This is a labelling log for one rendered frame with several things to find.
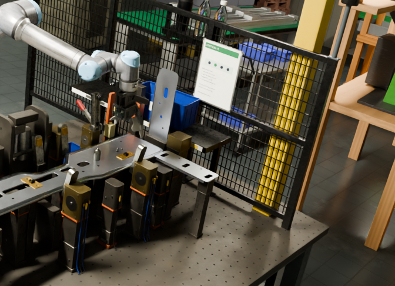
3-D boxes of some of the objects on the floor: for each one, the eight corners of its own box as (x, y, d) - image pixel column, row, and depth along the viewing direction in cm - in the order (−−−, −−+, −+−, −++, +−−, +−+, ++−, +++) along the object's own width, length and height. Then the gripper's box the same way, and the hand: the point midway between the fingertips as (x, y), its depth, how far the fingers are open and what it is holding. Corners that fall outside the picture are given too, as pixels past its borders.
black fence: (255, 350, 292) (338, 63, 231) (9, 193, 385) (22, -41, 324) (268, 336, 303) (350, 59, 242) (25, 187, 396) (41, -40, 335)
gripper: (101, 84, 229) (100, 127, 239) (138, 100, 220) (135, 145, 229) (116, 79, 236) (114, 121, 245) (153, 95, 226) (149, 137, 236)
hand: (129, 130), depth 240 cm, fingers open, 14 cm apart
